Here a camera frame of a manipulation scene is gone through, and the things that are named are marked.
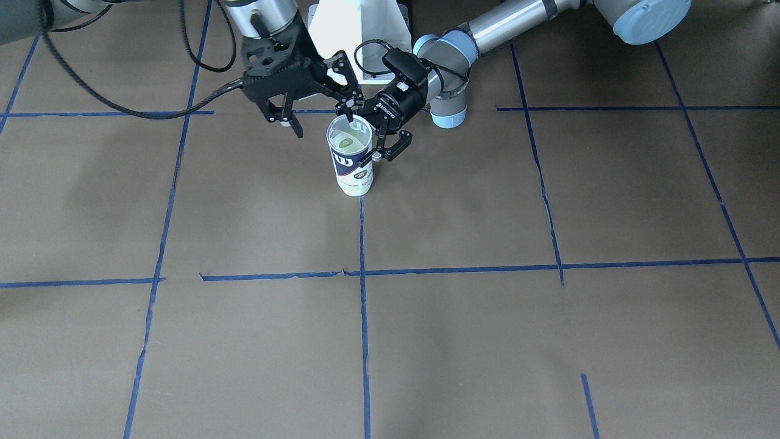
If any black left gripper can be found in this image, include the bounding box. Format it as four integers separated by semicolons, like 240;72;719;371
335;50;431;167

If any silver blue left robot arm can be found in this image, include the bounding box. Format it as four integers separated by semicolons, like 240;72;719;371
355;1;589;166

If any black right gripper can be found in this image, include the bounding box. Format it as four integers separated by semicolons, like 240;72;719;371
241;24;365;138

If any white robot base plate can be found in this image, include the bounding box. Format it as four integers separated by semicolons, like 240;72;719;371
305;1;412;84

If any yellow tennis ball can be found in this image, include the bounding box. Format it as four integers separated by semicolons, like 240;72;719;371
335;133;367;155

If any clear Wilson tennis ball can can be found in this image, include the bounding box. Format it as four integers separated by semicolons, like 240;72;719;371
326;116;374;197

